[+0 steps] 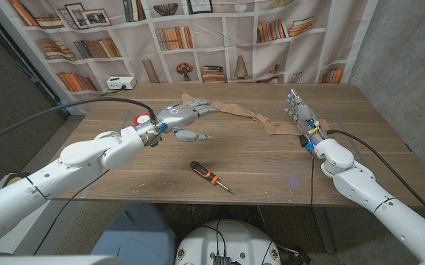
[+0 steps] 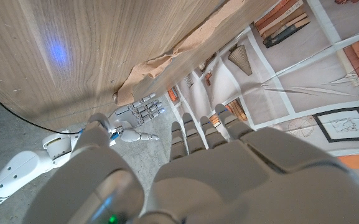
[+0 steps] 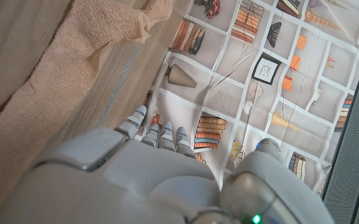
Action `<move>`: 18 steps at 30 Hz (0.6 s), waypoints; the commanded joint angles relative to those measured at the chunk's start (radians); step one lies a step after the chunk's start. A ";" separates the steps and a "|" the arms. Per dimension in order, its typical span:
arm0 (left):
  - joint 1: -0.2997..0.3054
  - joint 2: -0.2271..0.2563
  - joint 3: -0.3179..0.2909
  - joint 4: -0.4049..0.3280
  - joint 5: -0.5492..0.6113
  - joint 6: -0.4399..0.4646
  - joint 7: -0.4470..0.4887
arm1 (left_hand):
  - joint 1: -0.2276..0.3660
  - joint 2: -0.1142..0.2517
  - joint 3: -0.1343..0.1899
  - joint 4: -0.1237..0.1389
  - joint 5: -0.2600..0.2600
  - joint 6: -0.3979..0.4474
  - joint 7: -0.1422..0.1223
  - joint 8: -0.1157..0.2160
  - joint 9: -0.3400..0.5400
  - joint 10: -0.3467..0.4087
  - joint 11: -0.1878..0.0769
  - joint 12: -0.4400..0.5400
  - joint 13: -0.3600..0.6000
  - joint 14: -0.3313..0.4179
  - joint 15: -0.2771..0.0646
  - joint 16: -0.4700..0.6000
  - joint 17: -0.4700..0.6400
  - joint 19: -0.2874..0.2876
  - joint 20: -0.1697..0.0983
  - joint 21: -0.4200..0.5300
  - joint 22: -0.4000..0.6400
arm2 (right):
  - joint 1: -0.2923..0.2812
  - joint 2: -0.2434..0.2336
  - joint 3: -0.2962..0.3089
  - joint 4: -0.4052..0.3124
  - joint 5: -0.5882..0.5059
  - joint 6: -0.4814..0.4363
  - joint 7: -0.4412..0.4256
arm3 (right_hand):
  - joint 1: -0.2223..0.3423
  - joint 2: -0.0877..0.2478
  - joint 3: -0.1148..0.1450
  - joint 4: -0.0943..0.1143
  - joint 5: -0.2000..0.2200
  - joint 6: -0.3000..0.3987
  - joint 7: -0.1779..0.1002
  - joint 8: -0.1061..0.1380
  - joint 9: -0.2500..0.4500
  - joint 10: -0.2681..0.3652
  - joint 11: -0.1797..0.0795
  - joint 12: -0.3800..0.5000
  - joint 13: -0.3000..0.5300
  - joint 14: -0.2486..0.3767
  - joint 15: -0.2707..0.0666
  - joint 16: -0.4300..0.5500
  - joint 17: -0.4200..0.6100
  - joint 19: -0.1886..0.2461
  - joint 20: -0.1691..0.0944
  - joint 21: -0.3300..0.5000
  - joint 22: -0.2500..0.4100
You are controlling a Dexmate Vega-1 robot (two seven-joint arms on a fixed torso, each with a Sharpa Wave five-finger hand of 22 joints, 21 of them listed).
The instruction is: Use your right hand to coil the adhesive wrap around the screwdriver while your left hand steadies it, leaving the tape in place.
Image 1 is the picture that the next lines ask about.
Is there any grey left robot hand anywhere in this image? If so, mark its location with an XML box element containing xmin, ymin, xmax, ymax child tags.
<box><xmin>134</xmin><ymin>99</ymin><xmax>220</xmax><ymax>148</ymax></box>

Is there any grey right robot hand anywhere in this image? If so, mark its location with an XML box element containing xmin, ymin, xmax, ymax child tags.
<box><xmin>284</xmin><ymin>88</ymin><xmax>327</xmax><ymax>146</ymax></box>

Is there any beige nylon stocking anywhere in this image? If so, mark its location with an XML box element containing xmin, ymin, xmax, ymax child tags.
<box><xmin>181</xmin><ymin>92</ymin><xmax>329</xmax><ymax>136</ymax></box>

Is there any black orange screwdriver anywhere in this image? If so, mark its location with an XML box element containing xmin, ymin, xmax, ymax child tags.
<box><xmin>189</xmin><ymin>160</ymin><xmax>235</xmax><ymax>195</ymax></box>

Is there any red tape roll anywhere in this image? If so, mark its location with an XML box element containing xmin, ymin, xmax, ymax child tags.
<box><xmin>133</xmin><ymin>113</ymin><xmax>151</xmax><ymax>128</ymax></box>

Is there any white power strip box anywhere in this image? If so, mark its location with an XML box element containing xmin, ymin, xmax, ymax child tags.
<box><xmin>106</xmin><ymin>76</ymin><xmax>138</xmax><ymax>91</ymax></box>

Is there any printed bookshelf backdrop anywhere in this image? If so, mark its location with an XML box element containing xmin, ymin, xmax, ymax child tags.
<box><xmin>0</xmin><ymin>0</ymin><xmax>379</xmax><ymax>116</ymax></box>

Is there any grey table leg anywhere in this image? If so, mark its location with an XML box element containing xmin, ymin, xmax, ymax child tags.
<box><xmin>311</xmin><ymin>206</ymin><xmax>337</xmax><ymax>254</ymax></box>

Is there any blue-grey base under table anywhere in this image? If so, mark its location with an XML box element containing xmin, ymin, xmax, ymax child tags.
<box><xmin>91</xmin><ymin>202</ymin><xmax>178</xmax><ymax>265</ymax></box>

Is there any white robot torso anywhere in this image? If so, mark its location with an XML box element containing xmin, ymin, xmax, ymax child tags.
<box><xmin>174</xmin><ymin>219</ymin><xmax>282</xmax><ymax>265</ymax></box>

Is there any black floor adapter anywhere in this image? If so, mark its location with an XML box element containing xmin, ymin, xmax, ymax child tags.
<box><xmin>280</xmin><ymin>247</ymin><xmax>312</xmax><ymax>265</ymax></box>

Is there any yellow black floor object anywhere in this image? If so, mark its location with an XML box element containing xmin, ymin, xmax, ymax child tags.
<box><xmin>4</xmin><ymin>172</ymin><xmax>31</xmax><ymax>187</ymax></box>

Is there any white floor platform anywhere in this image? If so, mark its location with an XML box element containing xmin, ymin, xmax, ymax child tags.
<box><xmin>0</xmin><ymin>176</ymin><xmax>73</xmax><ymax>255</ymax></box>

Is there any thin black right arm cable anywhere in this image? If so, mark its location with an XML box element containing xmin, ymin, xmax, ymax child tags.
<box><xmin>309</xmin><ymin>152</ymin><xmax>315</xmax><ymax>206</ymax></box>

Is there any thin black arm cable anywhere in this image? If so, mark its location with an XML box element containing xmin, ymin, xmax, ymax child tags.
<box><xmin>309</xmin><ymin>152</ymin><xmax>315</xmax><ymax>206</ymax></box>
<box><xmin>32</xmin><ymin>169</ymin><xmax>110</xmax><ymax>255</ymax></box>

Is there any black power strip cable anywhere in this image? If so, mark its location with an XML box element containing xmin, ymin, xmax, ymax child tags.
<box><xmin>99</xmin><ymin>85</ymin><xmax>128</xmax><ymax>98</ymax></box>

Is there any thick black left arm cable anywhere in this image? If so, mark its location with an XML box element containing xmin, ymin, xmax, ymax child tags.
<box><xmin>0</xmin><ymin>96</ymin><xmax>158</xmax><ymax>148</ymax></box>

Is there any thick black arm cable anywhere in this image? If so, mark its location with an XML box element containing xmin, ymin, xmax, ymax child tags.
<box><xmin>0</xmin><ymin>96</ymin><xmax>158</xmax><ymax>148</ymax></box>
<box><xmin>326</xmin><ymin>129</ymin><xmax>425</xmax><ymax>229</ymax></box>

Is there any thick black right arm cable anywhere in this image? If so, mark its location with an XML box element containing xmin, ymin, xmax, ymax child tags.
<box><xmin>326</xmin><ymin>129</ymin><xmax>425</xmax><ymax>229</ymax></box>

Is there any black torso cable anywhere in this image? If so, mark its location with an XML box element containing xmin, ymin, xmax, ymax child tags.
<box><xmin>197</xmin><ymin>219</ymin><xmax>228</xmax><ymax>257</ymax></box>

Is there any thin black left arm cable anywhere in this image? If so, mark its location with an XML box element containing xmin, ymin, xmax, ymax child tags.
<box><xmin>32</xmin><ymin>169</ymin><xmax>110</xmax><ymax>255</ymax></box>

